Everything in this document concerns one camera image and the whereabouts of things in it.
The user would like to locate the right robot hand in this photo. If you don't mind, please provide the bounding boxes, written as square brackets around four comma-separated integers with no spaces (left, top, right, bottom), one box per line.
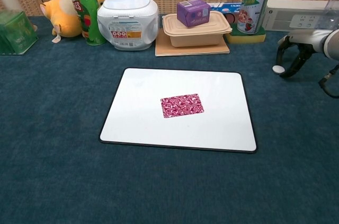
[272,29,331,78]

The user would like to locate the red patterned card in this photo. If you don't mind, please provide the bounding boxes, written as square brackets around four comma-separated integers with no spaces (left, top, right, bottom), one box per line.
[160,93,206,119]

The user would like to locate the white board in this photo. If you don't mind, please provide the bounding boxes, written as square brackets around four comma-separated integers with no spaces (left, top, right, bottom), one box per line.
[99,67,258,155]

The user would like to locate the white power strip box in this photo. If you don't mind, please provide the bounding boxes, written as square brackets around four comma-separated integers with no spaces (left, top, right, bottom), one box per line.
[262,0,339,33]

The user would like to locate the clear plastic water bottle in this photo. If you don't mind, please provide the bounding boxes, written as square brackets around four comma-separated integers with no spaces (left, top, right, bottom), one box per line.
[323,0,339,31]

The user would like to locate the yellow green sponge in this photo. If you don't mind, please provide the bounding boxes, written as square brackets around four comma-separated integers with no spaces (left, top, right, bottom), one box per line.
[224,25,267,44]

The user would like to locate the white can strawberry print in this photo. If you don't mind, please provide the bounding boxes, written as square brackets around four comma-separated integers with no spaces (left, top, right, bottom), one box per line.
[237,0,273,35]

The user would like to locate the blue white toothpaste box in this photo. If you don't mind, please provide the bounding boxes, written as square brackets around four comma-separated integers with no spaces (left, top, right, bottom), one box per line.
[206,1,243,23]

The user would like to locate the beige lunch box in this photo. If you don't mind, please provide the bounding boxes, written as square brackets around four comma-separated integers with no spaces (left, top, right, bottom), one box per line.
[162,11,233,48]

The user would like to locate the purple carton box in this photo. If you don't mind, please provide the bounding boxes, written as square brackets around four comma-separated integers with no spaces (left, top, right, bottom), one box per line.
[176,0,211,28]

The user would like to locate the brown cardboard sheet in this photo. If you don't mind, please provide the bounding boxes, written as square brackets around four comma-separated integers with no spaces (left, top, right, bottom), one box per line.
[155,28,230,57]

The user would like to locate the white wet wipes container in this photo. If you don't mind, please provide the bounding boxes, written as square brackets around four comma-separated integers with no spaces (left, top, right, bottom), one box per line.
[96,0,159,51]

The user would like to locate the green Pringles can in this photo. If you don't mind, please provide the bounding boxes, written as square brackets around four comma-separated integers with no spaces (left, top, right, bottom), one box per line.
[61,0,106,47]

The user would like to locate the orange plush toy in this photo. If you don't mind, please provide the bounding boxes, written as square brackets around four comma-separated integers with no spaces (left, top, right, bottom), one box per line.
[40,0,106,43]

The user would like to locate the teal table cloth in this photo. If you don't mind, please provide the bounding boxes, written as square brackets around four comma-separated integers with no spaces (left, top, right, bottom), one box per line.
[0,16,339,224]

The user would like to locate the green transparent tea box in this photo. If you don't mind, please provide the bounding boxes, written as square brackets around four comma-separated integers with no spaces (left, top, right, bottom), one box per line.
[0,10,39,56]

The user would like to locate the cardboard tube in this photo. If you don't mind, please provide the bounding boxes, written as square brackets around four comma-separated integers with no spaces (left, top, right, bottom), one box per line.
[0,0,22,12]

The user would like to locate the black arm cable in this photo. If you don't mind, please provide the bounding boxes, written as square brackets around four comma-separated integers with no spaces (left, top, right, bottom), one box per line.
[318,65,339,98]

